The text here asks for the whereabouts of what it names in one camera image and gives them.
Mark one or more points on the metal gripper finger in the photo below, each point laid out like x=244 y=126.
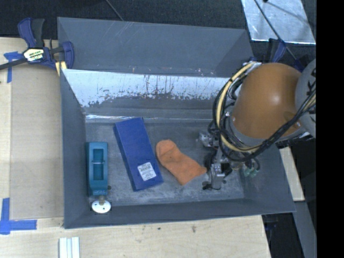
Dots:
x=208 y=180
x=219 y=180

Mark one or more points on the orange sock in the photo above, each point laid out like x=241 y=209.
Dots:
x=174 y=160

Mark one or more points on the blue flat box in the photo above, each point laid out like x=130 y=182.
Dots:
x=137 y=152

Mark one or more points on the teal tool with white knob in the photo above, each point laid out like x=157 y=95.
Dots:
x=97 y=165

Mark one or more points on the grey metal bin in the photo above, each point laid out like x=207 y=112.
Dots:
x=172 y=50

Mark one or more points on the pale wood board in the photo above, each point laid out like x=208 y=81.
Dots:
x=35 y=144

